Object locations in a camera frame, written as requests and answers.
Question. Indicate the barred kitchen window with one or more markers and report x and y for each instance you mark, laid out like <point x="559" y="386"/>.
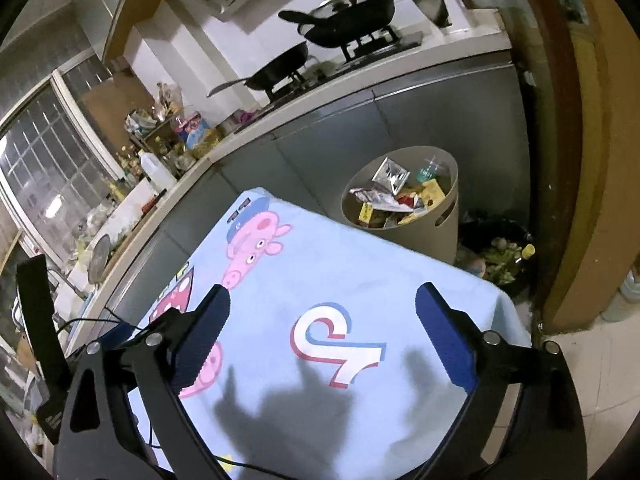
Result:
<point x="54" y="166"/>

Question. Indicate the Peppa Pig blue tablecloth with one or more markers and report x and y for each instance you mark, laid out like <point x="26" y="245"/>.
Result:
<point x="323" y="369"/>

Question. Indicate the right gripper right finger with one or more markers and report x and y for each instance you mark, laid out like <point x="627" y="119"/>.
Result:
<point x="545" y="438"/>

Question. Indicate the beige round trash bin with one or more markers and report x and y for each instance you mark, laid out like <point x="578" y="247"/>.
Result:
<point x="433" y="230"/>

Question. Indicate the black bin with vegetable scraps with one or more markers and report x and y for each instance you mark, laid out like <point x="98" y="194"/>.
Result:
<point x="498" y="250"/>

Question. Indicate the black wok long handle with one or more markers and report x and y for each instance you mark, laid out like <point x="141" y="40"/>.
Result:
<point x="285" y="65"/>

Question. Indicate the black wok with lid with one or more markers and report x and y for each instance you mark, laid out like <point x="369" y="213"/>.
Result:
<point x="337" y="23"/>

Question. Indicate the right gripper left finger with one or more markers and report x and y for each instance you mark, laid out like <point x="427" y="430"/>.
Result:
<point x="123" y="418"/>

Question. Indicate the blue snack package on counter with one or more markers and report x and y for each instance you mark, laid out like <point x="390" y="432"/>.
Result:
<point x="192" y="130"/>

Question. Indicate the dark red snack bag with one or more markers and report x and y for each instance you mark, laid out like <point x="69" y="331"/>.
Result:
<point x="411" y="199"/>

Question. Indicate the white plastic jug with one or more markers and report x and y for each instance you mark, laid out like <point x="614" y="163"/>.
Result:
<point x="160" y="176"/>

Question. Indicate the orange white snack bag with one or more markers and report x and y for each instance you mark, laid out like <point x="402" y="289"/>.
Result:
<point x="380" y="192"/>

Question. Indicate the grey lower cabinets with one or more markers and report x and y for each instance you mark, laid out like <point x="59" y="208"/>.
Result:
<point x="471" y="108"/>

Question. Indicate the steel sink faucet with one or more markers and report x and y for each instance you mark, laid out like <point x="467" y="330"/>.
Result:
<point x="62" y="278"/>

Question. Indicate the black gas stove top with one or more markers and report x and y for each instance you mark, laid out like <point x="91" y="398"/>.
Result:
<point x="385" y="43"/>

